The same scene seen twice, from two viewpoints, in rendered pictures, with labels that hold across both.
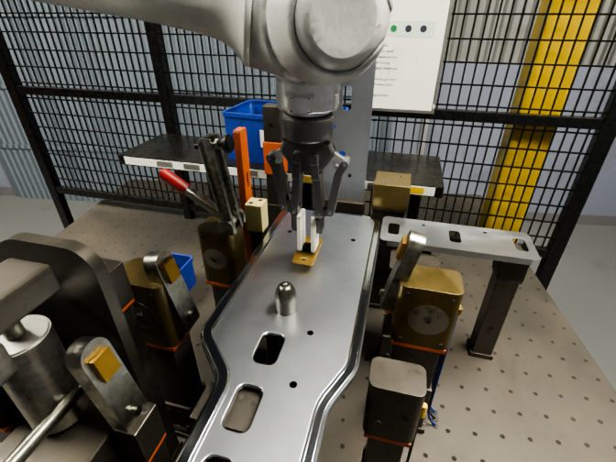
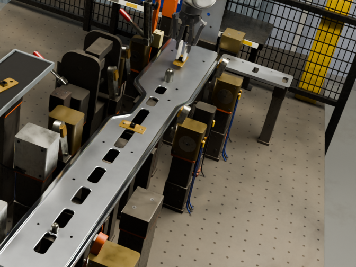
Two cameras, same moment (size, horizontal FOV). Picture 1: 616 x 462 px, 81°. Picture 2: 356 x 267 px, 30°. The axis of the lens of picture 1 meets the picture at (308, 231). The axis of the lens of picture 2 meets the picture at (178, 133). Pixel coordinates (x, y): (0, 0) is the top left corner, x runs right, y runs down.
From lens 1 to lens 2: 1.86 m
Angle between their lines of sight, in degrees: 4
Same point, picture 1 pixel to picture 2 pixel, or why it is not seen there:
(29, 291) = (109, 46)
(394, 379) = (204, 107)
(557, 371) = (300, 157)
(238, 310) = (148, 77)
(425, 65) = not seen: outside the picture
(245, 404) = (151, 103)
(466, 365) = (252, 145)
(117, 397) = (115, 87)
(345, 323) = (190, 89)
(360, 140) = (219, 9)
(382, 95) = not seen: outside the picture
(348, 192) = (208, 36)
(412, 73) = not seen: outside the picture
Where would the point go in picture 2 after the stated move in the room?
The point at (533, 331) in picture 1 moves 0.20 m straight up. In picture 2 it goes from (301, 140) to (315, 100)
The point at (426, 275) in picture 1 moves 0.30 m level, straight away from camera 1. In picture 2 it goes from (228, 78) to (258, 48)
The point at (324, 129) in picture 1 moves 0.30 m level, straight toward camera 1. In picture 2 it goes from (197, 10) to (188, 50)
